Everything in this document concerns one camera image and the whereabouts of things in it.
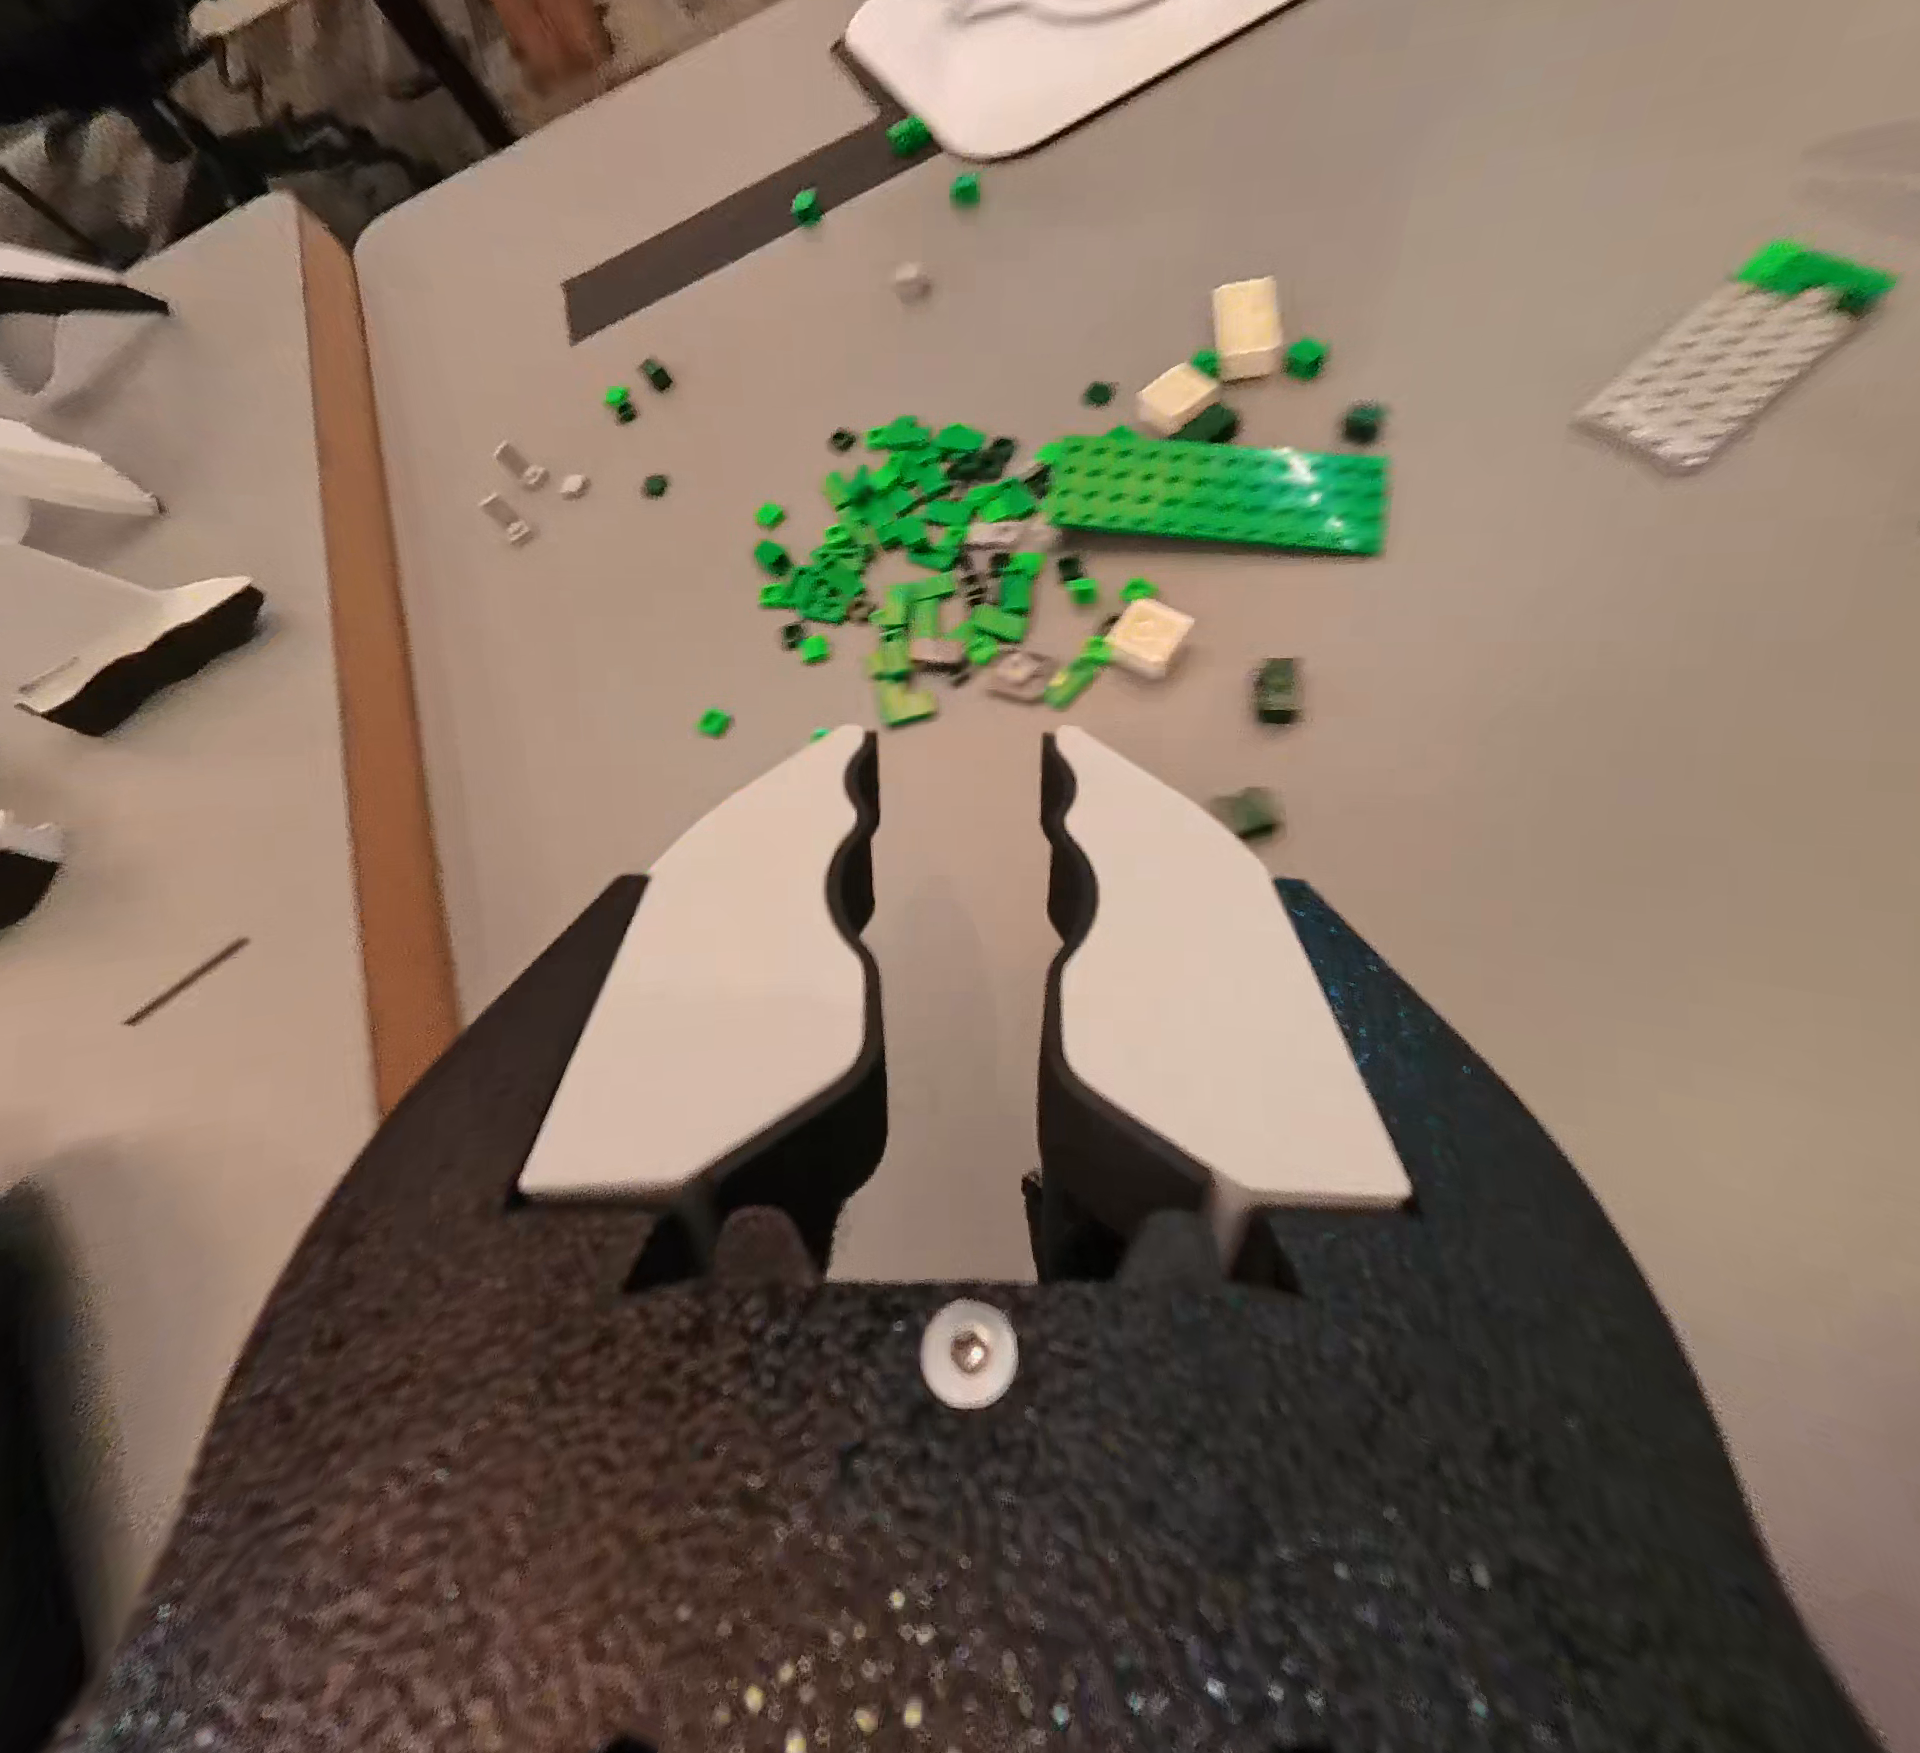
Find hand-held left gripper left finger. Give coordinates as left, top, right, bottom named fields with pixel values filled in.
left=514, top=724, right=891, bottom=1212

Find white table with wooden edge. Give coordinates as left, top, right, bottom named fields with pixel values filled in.
left=0, top=189, right=460, bottom=1334

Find grey desk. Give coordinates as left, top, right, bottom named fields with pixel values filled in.
left=352, top=0, right=1920, bottom=1710

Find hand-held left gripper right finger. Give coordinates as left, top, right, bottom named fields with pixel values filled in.
left=1039, top=724, right=1417, bottom=1214

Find grey studded building plate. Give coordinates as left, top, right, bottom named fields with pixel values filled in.
left=1572, top=237, right=1898, bottom=475

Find pile of small green bricks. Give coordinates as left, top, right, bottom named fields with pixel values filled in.
left=750, top=414, right=1158, bottom=730

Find thin dark rod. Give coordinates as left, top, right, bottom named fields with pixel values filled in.
left=125, top=938, right=253, bottom=1026

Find green studded building plate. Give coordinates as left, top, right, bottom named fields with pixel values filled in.
left=1039, top=427, right=1392, bottom=558

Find dark tape strip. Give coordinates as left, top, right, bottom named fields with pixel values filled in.
left=561, top=101, right=920, bottom=348

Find row of white wedge parts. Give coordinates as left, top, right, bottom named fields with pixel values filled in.
left=0, top=240, right=269, bottom=933

